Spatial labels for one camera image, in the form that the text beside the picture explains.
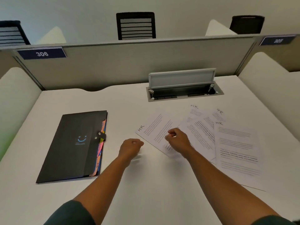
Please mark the blue desk number sign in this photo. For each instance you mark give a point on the blue desk number sign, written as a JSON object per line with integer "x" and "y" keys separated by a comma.
{"x": 42, "y": 53}
{"x": 278, "y": 40}

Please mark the person's left forearm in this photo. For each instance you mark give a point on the person's left forearm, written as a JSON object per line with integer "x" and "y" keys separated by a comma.
{"x": 103, "y": 189}

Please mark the black mesh office chair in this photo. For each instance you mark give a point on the black mesh office chair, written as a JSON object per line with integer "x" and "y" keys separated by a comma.
{"x": 9, "y": 22}
{"x": 136, "y": 14}

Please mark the person's left hand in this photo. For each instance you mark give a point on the person's left hand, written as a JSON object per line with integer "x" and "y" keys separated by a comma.
{"x": 130, "y": 148}

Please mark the green right sleeve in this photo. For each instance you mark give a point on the green right sleeve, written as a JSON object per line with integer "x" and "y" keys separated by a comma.
{"x": 272, "y": 220}

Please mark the person's right hand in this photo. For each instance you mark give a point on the person's right hand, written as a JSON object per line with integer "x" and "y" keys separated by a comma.
{"x": 181, "y": 142}

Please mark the black expanding folder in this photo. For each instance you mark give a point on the black expanding folder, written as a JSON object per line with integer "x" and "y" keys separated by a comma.
{"x": 65, "y": 147}

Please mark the pile of white papers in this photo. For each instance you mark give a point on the pile of white papers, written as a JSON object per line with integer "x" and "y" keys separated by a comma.
{"x": 234, "y": 147}

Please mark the single white paper sheet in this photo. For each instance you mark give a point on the single white paper sheet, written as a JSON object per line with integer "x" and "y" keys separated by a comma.
{"x": 152, "y": 126}

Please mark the green left sleeve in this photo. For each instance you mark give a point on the green left sleeve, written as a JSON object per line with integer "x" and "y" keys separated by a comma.
{"x": 70, "y": 214}

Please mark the person's right forearm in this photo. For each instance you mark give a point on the person's right forearm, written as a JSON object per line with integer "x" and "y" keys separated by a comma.
{"x": 225, "y": 189}

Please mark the green sleeve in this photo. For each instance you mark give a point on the green sleeve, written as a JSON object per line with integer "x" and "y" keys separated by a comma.
{"x": 272, "y": 220}
{"x": 70, "y": 214}

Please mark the grey fabric partition panel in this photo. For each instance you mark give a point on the grey fabric partition panel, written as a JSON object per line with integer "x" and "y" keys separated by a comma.
{"x": 117, "y": 65}

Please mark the white side desk divider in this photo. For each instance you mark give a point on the white side desk divider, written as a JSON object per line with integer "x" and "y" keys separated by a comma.
{"x": 16, "y": 100}
{"x": 269, "y": 91}

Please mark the beige partition panel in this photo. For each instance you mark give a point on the beige partition panel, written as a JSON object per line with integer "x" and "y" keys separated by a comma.
{"x": 281, "y": 56}
{"x": 7, "y": 63}

